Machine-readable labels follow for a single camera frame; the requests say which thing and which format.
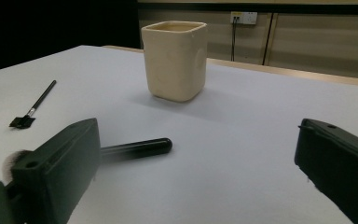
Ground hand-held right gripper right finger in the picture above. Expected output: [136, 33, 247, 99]
[294, 118, 358, 224]

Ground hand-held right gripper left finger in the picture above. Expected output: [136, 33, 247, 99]
[6, 118, 103, 224]

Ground thin black brush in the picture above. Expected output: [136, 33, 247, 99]
[8, 79, 58, 130]

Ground black marker pen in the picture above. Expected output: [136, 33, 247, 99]
[2, 137, 173, 183]

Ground cream square cup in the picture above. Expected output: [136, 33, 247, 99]
[141, 20, 208, 104]

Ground black power cable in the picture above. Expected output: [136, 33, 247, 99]
[231, 16, 238, 63]

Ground white wall socket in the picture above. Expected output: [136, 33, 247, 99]
[229, 11, 258, 25]

